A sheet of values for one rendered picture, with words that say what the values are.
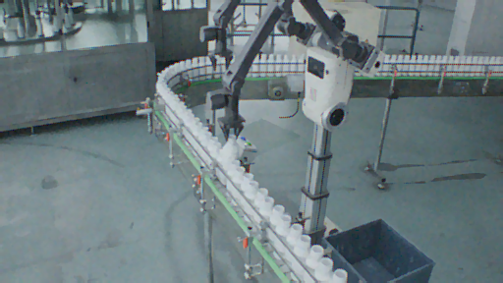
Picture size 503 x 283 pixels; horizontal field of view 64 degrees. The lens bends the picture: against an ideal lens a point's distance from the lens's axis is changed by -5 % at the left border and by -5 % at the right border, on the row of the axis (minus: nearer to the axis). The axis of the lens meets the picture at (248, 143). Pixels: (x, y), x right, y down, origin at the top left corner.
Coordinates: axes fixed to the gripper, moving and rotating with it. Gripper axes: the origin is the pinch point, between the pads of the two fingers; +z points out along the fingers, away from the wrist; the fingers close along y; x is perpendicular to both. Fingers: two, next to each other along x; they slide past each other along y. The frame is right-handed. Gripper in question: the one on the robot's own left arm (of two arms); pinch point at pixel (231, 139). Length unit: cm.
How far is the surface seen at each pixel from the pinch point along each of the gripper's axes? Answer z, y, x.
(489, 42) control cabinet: 60, 569, 260
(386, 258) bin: 45, 52, -49
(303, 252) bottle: 11, -3, -61
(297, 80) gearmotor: 23, 104, 110
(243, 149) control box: 13.4, 11.7, 11.9
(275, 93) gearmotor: 33, 89, 115
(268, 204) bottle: 8.2, -2.2, -37.0
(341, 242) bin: 34, 31, -41
